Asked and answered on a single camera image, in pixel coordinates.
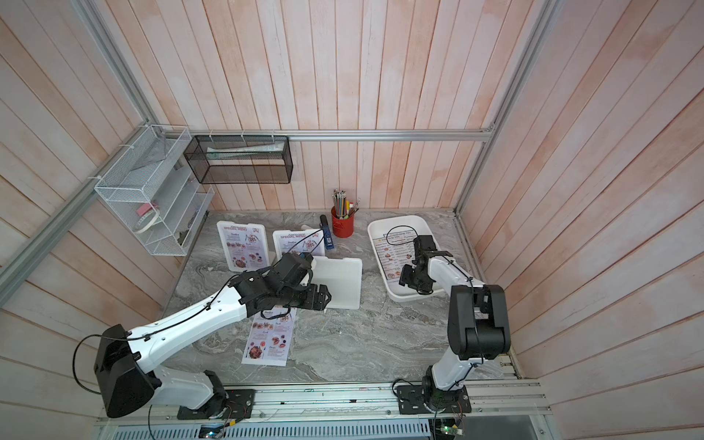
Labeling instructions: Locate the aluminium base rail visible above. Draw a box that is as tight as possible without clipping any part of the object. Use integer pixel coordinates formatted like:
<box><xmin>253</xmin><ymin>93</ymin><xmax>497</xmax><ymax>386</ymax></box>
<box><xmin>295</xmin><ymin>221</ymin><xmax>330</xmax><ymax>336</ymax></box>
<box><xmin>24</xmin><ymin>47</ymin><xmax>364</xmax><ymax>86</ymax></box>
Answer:
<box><xmin>90</xmin><ymin>379</ymin><xmax>561</xmax><ymax>439</ymax></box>

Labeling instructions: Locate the white wire wall shelf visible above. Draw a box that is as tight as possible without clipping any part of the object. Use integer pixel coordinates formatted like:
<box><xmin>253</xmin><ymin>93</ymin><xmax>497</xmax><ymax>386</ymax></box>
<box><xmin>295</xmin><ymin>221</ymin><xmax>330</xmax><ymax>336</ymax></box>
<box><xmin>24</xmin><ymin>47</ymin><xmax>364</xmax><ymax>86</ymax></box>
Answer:
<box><xmin>95</xmin><ymin>125</ymin><xmax>214</xmax><ymax>257</ymax></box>

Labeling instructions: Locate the pink eraser block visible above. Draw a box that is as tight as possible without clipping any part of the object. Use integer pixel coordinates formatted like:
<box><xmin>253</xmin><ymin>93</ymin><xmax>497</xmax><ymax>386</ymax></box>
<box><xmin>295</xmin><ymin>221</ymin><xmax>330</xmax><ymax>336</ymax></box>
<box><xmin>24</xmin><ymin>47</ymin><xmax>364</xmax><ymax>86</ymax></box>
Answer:
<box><xmin>136</xmin><ymin>203</ymin><xmax>158</xmax><ymax>216</ymax></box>

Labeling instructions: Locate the Dim Sum Inn menu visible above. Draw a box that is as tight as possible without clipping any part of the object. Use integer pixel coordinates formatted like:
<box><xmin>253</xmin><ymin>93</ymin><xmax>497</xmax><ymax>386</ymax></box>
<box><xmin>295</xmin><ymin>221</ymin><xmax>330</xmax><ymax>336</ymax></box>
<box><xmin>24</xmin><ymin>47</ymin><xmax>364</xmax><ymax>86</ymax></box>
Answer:
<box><xmin>372</xmin><ymin>225</ymin><xmax>418</xmax><ymax>282</ymax></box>

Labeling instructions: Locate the red special menu sheet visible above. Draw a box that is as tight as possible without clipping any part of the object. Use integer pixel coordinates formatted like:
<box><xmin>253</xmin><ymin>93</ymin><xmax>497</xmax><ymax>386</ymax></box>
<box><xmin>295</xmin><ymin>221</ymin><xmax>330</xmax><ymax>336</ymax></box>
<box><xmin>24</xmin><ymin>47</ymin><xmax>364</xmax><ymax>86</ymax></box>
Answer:
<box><xmin>242</xmin><ymin>307</ymin><xmax>296</xmax><ymax>367</ymax></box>

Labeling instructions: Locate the white menu holder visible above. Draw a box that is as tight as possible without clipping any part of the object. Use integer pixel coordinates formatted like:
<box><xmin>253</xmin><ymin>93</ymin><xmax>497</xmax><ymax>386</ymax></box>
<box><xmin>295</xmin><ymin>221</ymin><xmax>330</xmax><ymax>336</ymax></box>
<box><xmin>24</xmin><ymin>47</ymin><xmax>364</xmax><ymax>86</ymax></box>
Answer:
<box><xmin>217</xmin><ymin>221</ymin><xmax>271</xmax><ymax>272</ymax></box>
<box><xmin>312</xmin><ymin>256</ymin><xmax>363</xmax><ymax>310</ymax></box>
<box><xmin>272</xmin><ymin>229</ymin><xmax>326</xmax><ymax>261</ymax></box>

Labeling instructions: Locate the red metal bucket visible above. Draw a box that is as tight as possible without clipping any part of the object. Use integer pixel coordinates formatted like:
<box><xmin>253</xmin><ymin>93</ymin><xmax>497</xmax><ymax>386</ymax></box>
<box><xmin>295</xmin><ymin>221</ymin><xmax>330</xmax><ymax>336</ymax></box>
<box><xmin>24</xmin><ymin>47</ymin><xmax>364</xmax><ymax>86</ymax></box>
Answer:
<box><xmin>331</xmin><ymin>207</ymin><xmax>355</xmax><ymax>238</ymax></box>

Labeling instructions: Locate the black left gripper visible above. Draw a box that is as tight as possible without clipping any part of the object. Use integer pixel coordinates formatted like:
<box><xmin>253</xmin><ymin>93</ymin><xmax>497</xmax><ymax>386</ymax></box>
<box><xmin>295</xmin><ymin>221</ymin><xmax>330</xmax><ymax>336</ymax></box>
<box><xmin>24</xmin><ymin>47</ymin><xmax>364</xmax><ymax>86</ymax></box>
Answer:
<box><xmin>277</xmin><ymin>283</ymin><xmax>333</xmax><ymax>311</ymax></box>

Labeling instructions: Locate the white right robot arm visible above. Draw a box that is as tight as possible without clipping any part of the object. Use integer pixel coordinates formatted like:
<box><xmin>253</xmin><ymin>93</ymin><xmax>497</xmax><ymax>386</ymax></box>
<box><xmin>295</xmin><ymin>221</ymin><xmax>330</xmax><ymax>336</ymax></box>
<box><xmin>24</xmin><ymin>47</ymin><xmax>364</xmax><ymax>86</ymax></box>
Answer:
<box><xmin>392</xmin><ymin>235</ymin><xmax>511</xmax><ymax>414</ymax></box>

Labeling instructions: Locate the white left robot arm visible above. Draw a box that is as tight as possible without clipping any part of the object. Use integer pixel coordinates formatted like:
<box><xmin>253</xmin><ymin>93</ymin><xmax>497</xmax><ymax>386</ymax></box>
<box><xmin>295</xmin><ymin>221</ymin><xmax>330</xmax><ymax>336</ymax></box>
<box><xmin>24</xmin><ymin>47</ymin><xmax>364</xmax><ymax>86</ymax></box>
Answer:
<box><xmin>93</xmin><ymin>253</ymin><xmax>332</xmax><ymax>418</ymax></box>

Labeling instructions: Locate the white plastic tray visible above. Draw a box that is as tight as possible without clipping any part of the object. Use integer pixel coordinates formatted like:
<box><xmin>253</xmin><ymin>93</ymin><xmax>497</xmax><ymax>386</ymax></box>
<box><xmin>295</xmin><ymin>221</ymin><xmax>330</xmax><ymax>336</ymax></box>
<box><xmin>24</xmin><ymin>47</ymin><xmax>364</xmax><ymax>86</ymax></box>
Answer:
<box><xmin>367</xmin><ymin>214</ymin><xmax>468</xmax><ymax>303</ymax></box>

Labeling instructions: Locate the white tape roll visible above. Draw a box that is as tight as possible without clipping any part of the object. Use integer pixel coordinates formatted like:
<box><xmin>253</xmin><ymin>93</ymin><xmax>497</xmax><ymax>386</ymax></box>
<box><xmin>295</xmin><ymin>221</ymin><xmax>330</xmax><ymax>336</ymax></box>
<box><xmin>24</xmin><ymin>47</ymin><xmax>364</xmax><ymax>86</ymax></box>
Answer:
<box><xmin>134</xmin><ymin>208</ymin><xmax>161</xmax><ymax>235</ymax></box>

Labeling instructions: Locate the white menu holder left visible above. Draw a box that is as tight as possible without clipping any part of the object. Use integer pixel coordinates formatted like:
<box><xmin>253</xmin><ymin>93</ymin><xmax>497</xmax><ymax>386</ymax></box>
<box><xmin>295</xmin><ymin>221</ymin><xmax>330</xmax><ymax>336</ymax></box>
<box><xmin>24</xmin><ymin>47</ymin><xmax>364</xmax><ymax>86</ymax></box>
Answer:
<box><xmin>217</xmin><ymin>221</ymin><xmax>271</xmax><ymax>272</ymax></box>

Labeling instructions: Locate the black mesh wall basket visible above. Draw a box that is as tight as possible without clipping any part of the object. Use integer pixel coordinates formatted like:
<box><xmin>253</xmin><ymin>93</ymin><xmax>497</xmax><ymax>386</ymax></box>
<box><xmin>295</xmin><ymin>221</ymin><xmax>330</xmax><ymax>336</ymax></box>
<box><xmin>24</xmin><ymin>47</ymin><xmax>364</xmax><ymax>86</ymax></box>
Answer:
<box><xmin>184</xmin><ymin>135</ymin><xmax>293</xmax><ymax>184</ymax></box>

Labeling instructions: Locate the white menu holder middle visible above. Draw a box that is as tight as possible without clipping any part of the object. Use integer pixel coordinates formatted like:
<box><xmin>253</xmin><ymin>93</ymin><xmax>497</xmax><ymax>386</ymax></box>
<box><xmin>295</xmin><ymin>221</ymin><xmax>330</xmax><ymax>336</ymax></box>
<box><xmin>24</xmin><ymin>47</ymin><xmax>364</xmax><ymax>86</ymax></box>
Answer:
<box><xmin>272</xmin><ymin>229</ymin><xmax>326</xmax><ymax>261</ymax></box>

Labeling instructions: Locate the white menu holder front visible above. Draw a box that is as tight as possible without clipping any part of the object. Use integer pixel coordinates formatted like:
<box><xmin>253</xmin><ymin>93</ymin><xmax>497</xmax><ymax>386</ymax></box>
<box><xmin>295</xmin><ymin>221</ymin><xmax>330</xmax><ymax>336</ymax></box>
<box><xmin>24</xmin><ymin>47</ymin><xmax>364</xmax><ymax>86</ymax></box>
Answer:
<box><xmin>312</xmin><ymin>256</ymin><xmax>363</xmax><ymax>310</ymax></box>

